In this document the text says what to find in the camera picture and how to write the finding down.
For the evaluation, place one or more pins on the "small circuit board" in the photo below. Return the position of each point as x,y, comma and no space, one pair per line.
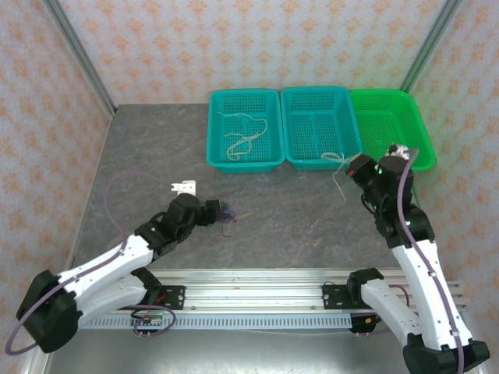
150,322

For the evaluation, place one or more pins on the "teal perforated plastic basket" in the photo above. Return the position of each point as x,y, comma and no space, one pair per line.
312,159
241,163

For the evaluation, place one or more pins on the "aluminium frame post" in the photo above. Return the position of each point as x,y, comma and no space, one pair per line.
430,43
83,58

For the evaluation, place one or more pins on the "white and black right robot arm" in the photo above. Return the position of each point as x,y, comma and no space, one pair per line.
425,280

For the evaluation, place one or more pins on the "small white bracket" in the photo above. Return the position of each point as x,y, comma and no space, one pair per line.
187,188

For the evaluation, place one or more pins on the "green perforated plastic basket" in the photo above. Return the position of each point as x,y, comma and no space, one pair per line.
390,117

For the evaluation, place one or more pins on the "aluminium mounting rail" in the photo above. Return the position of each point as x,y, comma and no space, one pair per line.
253,290

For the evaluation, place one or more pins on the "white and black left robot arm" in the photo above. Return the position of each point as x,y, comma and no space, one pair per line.
101,265

